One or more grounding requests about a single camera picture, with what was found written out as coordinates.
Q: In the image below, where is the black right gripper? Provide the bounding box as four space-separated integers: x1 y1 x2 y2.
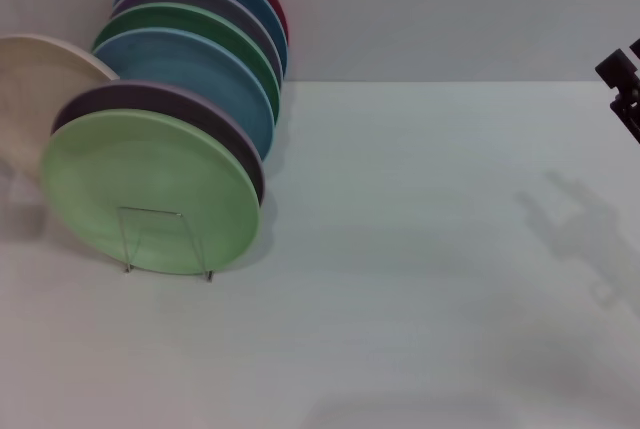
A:
594 38 640 146

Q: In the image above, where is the beige plate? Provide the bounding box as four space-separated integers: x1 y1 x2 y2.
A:
0 34 122 186

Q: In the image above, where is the purple plate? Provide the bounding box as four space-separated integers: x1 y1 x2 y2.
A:
50 80 267 208

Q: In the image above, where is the light blue plate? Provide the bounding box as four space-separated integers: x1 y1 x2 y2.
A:
92 27 278 163

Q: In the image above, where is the dark green plate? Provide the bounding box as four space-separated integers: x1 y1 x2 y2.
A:
90 2 282 111

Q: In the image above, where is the light green plate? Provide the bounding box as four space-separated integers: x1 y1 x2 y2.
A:
39 108 263 276

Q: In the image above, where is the wire plate rack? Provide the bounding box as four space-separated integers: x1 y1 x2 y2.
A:
118 205 216 282

